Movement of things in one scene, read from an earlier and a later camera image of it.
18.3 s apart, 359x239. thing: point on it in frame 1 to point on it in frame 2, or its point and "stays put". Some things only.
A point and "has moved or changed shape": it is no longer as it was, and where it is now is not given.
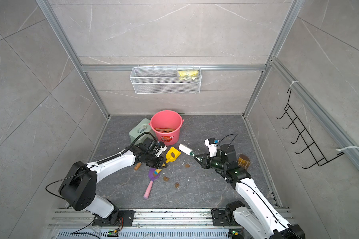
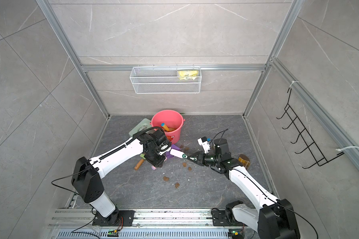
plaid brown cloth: [244, 161] stays put
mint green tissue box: [143, 126] stays put
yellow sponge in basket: [188, 73] stays put
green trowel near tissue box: [137, 166] stays put
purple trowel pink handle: [152, 176] has moved or changed shape
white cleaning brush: [187, 150] to [178, 153]
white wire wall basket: [164, 80] stays put
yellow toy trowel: [171, 156] to [163, 124]
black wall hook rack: [310, 145] stays put
